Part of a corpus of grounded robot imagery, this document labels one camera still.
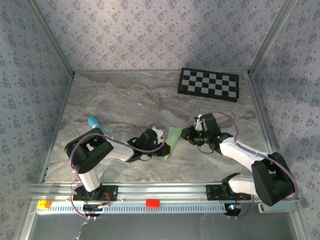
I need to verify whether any light green paper sheet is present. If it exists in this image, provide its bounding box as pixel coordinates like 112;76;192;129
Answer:
163;126;183;163

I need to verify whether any yellow block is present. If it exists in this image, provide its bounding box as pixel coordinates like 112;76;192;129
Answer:
36;199;52;210

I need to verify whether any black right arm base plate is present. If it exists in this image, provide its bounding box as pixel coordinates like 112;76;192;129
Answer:
205;184;252;202

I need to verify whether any light blue flat device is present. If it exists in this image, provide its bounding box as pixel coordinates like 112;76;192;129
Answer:
257;201;300;214

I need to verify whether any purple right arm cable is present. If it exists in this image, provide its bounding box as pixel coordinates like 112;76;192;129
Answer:
203;111;300;221

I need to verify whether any black controller board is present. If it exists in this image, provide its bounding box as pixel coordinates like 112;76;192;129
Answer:
82;202;105;218
224;202;243;217

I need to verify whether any aluminium table edge rail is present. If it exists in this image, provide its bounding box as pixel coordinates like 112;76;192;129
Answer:
38;74;75;183
247;74;285;182

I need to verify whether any aluminium mounting rail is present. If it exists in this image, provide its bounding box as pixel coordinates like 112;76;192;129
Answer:
26;181;301;204

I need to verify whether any white slotted cable duct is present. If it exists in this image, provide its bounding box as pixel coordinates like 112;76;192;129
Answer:
36;201;230;215

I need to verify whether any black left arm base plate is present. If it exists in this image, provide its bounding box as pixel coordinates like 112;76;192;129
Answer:
71;184;119;202

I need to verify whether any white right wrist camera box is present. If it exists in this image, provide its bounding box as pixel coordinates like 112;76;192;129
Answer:
193;114;204;131

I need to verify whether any red block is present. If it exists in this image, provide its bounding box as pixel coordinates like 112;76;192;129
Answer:
145;198;161;208

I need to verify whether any black and white checkerboard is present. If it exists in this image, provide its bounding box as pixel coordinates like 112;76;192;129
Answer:
177;67;240;103

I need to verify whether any aluminium frame post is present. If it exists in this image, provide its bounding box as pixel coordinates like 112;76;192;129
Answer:
248;0;300;77
26;0;76;77

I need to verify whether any light blue cylindrical tool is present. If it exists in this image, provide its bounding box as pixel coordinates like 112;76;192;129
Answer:
87;116;106;135

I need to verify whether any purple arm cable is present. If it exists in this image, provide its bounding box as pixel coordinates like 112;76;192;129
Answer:
68;123;168;221
203;111;300;221

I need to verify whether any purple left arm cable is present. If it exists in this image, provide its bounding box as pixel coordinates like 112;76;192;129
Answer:
68;123;168;221

